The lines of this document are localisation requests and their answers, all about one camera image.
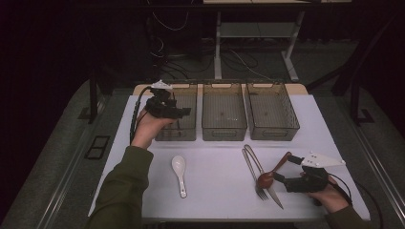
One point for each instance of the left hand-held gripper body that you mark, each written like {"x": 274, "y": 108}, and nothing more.
{"x": 160, "y": 106}

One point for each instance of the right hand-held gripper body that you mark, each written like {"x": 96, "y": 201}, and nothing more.
{"x": 310, "y": 183}

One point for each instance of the smoky transparent plastic bin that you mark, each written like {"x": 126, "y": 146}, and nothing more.
{"x": 270, "y": 111}
{"x": 186, "y": 108}
{"x": 223, "y": 108}

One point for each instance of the brown wooden spoon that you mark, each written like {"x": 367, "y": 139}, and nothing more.
{"x": 265, "y": 180}

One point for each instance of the metal table knife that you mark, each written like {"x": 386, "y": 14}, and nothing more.
{"x": 276, "y": 197}

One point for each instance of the metal fork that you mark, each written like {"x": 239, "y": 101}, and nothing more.
{"x": 261, "y": 192}

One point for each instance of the white ceramic spoon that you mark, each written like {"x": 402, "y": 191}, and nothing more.
{"x": 179, "y": 165}

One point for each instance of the person's right hand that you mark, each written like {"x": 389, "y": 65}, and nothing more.
{"x": 332, "y": 197}

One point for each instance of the person's left hand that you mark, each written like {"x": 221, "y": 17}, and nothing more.
{"x": 146, "y": 130}

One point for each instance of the black metal stand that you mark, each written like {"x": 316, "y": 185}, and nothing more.
{"x": 355, "y": 101}
{"x": 93, "y": 101}

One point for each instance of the white-framed desk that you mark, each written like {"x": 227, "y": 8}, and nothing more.
{"x": 217, "y": 47}

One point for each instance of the metal floor rail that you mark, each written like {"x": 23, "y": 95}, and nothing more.
{"x": 383, "y": 178}
{"x": 61, "y": 187}

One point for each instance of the black rectangular floor frame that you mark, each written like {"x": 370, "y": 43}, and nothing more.
{"x": 98, "y": 147}

